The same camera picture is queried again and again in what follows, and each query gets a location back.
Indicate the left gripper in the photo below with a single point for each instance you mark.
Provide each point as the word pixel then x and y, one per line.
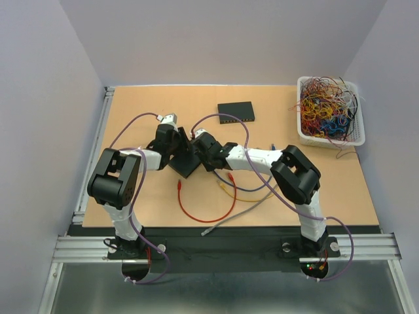
pixel 184 142

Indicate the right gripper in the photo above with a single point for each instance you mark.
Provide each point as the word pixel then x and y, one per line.
pixel 209 166

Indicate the black network switch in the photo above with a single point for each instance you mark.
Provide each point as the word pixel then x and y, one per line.
pixel 184 161
pixel 241 110

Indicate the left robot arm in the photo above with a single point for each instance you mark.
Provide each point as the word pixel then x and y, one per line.
pixel 113 181

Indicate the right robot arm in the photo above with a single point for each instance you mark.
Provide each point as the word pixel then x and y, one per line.
pixel 295 175

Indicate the white basket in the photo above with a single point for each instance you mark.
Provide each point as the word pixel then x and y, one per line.
pixel 329 113

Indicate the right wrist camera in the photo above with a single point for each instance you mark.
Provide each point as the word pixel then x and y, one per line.
pixel 197 133

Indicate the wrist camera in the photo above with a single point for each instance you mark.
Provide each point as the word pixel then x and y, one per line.
pixel 170 119
pixel 197 133

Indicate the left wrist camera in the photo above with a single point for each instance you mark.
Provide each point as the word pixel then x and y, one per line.
pixel 170 119

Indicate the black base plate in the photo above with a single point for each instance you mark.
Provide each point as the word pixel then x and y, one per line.
pixel 241 249

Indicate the aluminium left rail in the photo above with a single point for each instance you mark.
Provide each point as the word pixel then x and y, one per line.
pixel 80 208

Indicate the aluminium rail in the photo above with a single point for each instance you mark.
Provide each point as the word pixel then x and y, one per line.
pixel 80 208
pixel 71 249

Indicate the aluminium front rail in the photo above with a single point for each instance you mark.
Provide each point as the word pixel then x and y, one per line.
pixel 71 249

